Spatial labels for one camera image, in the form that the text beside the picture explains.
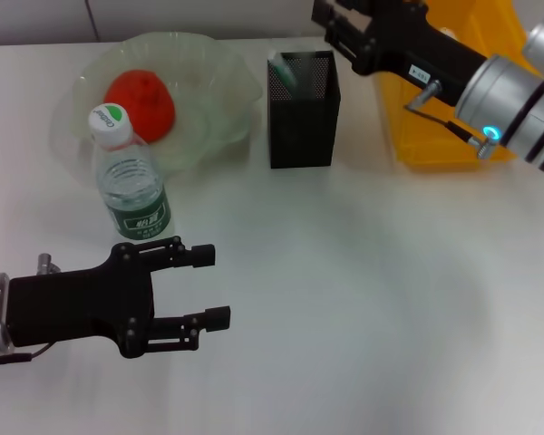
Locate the pale green glass fruit plate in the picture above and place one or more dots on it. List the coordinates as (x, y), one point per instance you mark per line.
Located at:
(208, 90)

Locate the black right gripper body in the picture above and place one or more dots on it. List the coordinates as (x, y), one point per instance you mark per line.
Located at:
(412, 45)

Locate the black mesh pen holder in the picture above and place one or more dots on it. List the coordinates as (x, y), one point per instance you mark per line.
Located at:
(299, 136)

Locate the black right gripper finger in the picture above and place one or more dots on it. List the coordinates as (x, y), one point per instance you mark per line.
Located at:
(346, 43)
(331, 11)

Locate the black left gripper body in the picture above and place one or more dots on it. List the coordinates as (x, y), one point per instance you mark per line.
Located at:
(81, 308)

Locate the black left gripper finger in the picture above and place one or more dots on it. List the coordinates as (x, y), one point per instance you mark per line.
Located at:
(203, 255)
(217, 318)

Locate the orange fruit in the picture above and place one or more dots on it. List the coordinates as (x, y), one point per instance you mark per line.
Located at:
(140, 104)

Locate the mint green utility knife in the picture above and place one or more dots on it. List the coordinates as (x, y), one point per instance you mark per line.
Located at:
(284, 72)

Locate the clear green-label water bottle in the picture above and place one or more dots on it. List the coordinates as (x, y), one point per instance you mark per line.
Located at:
(136, 195)

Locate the yellow plastic storage bin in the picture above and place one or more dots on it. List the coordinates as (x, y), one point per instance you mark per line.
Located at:
(435, 145)

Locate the white and silver right arm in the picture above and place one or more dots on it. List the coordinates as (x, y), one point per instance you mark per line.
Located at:
(517, 99)

